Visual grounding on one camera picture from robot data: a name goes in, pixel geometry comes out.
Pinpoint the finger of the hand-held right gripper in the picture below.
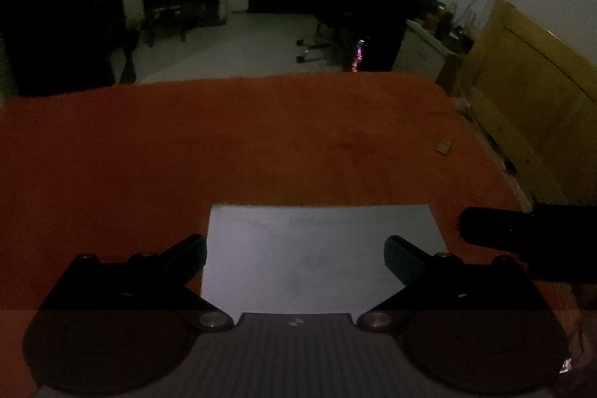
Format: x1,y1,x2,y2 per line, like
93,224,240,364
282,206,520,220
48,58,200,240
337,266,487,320
459,207,538,261

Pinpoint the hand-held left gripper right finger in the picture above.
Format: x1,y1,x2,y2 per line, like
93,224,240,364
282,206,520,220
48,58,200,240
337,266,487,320
357,235,551,331

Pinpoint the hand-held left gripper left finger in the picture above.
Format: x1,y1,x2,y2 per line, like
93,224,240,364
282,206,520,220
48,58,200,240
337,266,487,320
41,234,234,332

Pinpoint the white box lid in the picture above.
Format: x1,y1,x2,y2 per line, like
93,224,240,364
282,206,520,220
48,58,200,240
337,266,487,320
200,204,447,315

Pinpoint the orange blanket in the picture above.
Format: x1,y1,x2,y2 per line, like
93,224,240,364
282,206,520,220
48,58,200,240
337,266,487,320
0,72,585,398

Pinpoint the yellow wooden headboard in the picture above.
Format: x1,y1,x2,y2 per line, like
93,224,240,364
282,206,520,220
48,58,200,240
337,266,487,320
458,0,597,206

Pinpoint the white storage bin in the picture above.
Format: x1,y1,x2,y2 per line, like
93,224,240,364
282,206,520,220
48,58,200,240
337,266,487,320
394,19,461,94

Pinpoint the computer case with coloured lights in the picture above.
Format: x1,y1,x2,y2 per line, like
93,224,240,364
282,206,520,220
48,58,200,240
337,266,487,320
351,37,370,73

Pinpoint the dark cluttered desk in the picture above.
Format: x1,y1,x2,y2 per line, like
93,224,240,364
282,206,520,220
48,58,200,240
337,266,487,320
333,0,449,73

